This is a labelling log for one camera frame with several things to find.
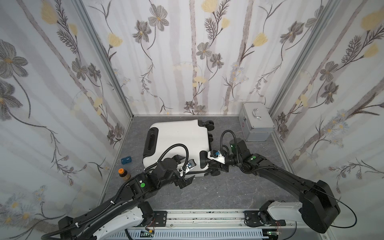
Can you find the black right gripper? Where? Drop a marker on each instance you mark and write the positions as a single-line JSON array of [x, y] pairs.
[[204, 159]]

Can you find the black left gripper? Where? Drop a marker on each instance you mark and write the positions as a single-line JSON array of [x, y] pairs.
[[185, 181]]

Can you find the white hard-shell suitcase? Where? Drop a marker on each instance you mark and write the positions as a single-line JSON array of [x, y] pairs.
[[194, 134]]

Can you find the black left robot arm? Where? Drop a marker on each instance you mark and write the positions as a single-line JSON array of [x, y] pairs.
[[171, 167]]

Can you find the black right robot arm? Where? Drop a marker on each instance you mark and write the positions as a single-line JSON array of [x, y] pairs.
[[316, 205]]

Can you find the silver aluminium case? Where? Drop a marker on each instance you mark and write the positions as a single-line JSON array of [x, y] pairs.
[[256, 123]]

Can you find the blue small box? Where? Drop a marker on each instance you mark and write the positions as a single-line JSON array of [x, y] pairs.
[[126, 160]]

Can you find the orange-capped brown bottle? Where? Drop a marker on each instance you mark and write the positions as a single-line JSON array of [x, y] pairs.
[[124, 174]]

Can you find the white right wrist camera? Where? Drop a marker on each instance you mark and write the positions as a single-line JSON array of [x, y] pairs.
[[216, 156]]

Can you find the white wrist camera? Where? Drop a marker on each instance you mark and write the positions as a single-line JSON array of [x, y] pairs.
[[190, 165], [216, 156]]

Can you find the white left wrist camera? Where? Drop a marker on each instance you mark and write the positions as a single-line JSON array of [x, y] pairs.
[[190, 165]]

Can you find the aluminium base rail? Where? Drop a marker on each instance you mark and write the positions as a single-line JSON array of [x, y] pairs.
[[202, 225]]

